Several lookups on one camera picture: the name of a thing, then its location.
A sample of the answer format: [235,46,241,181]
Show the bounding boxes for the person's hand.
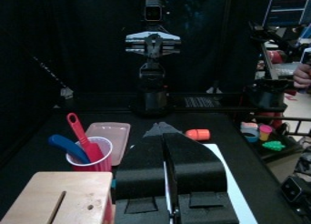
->
[292,63,311,89]

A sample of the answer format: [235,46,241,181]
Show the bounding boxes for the wooden drawer box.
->
[0,171,115,224]

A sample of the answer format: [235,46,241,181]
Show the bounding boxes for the red plastic cup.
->
[65,136,115,173]

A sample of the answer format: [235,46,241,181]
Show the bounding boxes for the black leader arm base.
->
[245,77,290,111]

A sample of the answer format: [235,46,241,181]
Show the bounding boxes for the grey dough piece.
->
[142,121,183,139]

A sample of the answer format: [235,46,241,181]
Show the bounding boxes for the computer monitor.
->
[262,0,311,28]

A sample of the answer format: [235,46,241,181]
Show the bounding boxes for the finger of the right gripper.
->
[145,34,157,59]
[154,34,165,59]

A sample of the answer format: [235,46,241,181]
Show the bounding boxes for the red spatula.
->
[66,112,106,164]

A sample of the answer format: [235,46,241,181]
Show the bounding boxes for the white frame clamp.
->
[61,87,75,100]

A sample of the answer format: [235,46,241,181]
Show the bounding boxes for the black box device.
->
[280,175,311,204]

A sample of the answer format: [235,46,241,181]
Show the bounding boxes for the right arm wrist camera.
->
[141,0,167,23]

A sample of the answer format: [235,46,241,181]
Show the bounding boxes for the pink toy lump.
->
[241,121,261,130]

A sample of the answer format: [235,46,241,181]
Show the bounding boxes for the orange toy cylinder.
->
[185,128,211,142]

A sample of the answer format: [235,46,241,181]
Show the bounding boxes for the black side shelf tray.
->
[238,119,305,163]

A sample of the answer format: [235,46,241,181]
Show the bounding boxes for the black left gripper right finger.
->
[162,132,241,224]

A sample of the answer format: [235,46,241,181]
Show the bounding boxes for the yellow can pink lid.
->
[258,124,276,142]

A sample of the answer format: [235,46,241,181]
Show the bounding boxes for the green toy piece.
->
[262,140,288,152]

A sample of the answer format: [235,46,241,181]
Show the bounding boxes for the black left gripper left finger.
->
[115,136,173,224]

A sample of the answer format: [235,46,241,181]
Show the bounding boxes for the pink plastic tray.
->
[85,121,133,167]

